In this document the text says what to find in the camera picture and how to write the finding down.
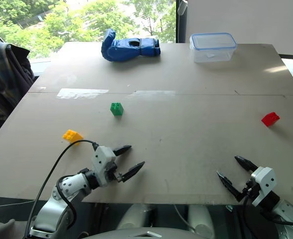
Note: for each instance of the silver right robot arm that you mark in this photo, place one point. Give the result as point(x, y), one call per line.
point(283, 211)

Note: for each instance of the green toy brick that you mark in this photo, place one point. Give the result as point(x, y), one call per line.
point(116, 109)

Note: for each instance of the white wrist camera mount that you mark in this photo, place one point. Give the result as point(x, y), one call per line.
point(263, 184)
point(101, 161)

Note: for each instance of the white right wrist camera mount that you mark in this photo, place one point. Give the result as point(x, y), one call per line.
point(263, 184)

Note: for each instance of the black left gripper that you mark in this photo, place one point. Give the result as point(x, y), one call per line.
point(113, 171)

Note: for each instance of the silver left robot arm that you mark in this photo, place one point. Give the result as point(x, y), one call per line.
point(69, 189)

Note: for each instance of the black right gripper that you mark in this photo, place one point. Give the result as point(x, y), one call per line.
point(248, 190)

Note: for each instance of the red toy brick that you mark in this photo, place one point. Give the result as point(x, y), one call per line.
point(270, 119)

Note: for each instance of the dark plaid jacket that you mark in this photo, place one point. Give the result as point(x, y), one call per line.
point(4, 82)

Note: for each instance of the clear plastic container blue lid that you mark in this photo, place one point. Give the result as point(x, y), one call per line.
point(212, 47)

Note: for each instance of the blue boxing glove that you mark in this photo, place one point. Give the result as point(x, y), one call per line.
point(126, 48)

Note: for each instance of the yellow toy brick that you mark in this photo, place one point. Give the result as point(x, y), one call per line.
point(72, 136)

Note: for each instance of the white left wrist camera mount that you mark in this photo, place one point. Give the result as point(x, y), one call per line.
point(101, 161)

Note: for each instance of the silver robot torso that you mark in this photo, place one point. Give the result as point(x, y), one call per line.
point(146, 221)

